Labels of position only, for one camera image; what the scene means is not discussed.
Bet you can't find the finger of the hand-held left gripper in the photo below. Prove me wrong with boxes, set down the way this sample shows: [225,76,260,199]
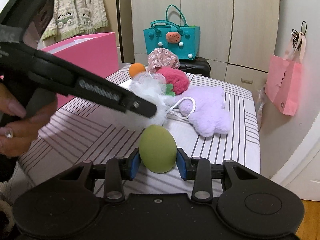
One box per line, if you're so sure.
[27,49,157,118]

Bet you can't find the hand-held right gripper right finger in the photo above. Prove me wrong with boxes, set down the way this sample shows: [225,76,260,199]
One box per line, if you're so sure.
[176,148,260,203]

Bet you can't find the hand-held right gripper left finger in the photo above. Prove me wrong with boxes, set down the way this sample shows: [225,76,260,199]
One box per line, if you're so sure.
[57,149,141,204]

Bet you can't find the green egg-shaped sponge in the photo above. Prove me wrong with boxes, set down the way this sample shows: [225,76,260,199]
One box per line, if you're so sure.
[139,125,177,173]

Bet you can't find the pink storage box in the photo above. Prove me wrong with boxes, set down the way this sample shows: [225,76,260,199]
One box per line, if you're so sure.
[41,32,119,108]

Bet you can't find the white mesh bath loofah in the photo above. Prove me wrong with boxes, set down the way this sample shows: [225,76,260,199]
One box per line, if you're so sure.
[129,71,197,128]

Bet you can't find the purple star plush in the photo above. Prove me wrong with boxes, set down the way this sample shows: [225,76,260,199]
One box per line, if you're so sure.
[172,86,231,137]

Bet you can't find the pink floral cloth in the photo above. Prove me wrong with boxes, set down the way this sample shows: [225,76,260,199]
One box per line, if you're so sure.
[147,47,180,73]

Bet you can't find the red strawberry plush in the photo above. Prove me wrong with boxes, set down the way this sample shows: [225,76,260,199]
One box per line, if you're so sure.
[157,66,190,97]

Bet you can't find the person's left hand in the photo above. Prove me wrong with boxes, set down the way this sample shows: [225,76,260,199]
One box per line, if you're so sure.
[0,82,58,158]

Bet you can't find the orange ball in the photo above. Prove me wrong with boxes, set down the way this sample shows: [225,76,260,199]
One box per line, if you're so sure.
[129,63,146,77]

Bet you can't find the striped tablecloth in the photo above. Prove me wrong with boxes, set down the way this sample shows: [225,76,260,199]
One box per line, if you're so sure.
[17,64,262,200]

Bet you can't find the white fleece robe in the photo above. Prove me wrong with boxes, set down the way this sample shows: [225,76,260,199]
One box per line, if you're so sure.
[41,0,108,42]

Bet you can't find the teal felt tote bag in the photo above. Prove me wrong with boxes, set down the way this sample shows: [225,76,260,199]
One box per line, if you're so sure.
[143,4,200,61]

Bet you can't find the beige tall cabinet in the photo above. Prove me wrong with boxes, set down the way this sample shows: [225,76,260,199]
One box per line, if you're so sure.
[99,0,120,34]

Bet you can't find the black suitcase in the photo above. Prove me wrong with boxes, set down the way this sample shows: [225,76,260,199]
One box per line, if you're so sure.
[179,57,211,77]

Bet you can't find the clear plastic bag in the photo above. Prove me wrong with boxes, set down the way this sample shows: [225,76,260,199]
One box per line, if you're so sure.
[256,85,269,122]

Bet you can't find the white door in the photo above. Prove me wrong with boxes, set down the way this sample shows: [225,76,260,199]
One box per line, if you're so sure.
[271,124,320,202]

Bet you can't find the pink paper bag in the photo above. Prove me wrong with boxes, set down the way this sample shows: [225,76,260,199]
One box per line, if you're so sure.
[265,34,307,116]

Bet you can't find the beige wooden wardrobe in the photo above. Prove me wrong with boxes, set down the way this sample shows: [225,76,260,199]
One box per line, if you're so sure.
[117,0,280,93]

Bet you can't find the black hair ties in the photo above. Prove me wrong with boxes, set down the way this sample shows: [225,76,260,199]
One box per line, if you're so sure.
[291,21,308,48]

